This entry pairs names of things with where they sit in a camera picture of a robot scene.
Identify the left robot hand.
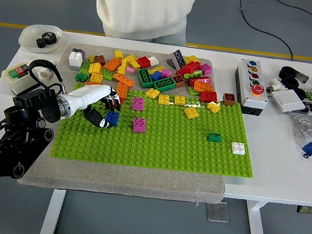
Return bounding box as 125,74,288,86
63,80,125,131

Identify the red building brick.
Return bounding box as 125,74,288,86
198,89,219,105
107,95,124,112
179,59,204,76
188,74,212,89

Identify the blue building brick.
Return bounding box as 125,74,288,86
104,110,121,127
149,70,163,82
301,140,312,156

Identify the orange eight-stud brick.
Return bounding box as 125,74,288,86
83,80,106,92

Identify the upturned yellow brick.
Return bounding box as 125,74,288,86
89,72,104,84

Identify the lime green brick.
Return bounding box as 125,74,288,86
79,60,92,76
187,85,203,98
182,67,204,85
100,67,117,82

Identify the orange building brick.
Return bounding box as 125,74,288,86
193,79,216,94
104,56,123,73
115,81,131,102

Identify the long orange brick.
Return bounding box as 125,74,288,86
112,72,137,88

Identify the brown building brick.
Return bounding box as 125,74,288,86
93,54,107,66
221,92,238,107

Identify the tall white brick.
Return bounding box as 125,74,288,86
67,50,84,68

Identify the grey building brick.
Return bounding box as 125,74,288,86
68,46,87,72

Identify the pink building brick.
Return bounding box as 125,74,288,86
199,62,214,77
131,116,148,135
131,96,146,112
160,68,174,79

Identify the upturned dark green brick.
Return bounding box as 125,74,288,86
152,74,178,94
135,67,155,90

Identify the upturned red brick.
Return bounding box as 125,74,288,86
136,55,153,70

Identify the white building brick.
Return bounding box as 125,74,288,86
146,55,161,68
230,141,248,156

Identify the upturned brown brick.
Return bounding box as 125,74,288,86
171,74,186,88

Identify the grey long brick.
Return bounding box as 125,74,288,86
165,48,188,71

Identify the green studded baseplate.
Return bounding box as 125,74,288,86
50,77,264,186

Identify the small dark green brick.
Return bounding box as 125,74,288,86
207,131,223,144

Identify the white pipe fitting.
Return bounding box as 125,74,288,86
265,77,288,97
35,58,59,82

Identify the black gear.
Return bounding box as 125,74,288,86
35,36,51,50
40,30,59,47

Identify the white plastic bowl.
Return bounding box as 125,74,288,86
17,21,64,57

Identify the grey-brown mat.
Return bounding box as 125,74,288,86
17,35,244,214

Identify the person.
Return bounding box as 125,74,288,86
87,0,197,49

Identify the white push-button control box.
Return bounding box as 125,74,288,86
229,58,274,118

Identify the black tape roll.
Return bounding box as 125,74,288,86
279,65,297,81
281,76,301,90
294,87,309,101

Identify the small dark block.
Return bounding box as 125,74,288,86
294,71,310,84

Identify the white red-green switch box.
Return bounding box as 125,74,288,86
0,59,45,98

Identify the white wall switch plate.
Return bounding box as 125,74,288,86
268,86,309,116

